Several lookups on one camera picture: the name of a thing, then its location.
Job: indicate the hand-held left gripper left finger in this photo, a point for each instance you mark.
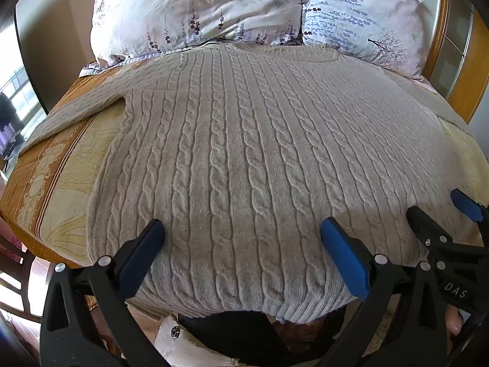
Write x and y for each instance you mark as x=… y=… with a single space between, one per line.
x=142 y=251

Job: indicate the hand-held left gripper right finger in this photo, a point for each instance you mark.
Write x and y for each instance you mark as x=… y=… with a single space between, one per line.
x=344 y=260

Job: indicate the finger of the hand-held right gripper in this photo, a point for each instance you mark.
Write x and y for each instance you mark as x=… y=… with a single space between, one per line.
x=424 y=223
x=465 y=203

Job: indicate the person's right hand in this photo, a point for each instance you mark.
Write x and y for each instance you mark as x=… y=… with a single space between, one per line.
x=455 y=323

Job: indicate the person's white garment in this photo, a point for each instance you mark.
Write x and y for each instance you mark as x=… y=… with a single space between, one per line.
x=179 y=348

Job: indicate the yellow patterned bed sheet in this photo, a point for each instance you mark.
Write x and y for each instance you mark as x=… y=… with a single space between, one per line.
x=57 y=183

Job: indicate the wooden chair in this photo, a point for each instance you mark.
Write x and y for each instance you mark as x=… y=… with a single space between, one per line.
x=26 y=272

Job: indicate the person's dark pants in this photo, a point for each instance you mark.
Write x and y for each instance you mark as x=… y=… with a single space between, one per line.
x=237 y=337

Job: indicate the window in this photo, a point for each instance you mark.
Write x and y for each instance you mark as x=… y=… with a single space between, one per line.
x=17 y=95

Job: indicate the blue leaf print pillow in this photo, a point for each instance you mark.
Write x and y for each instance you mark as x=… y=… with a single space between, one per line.
x=355 y=15

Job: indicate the white floral pillow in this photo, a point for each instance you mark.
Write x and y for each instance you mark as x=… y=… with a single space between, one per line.
x=183 y=4

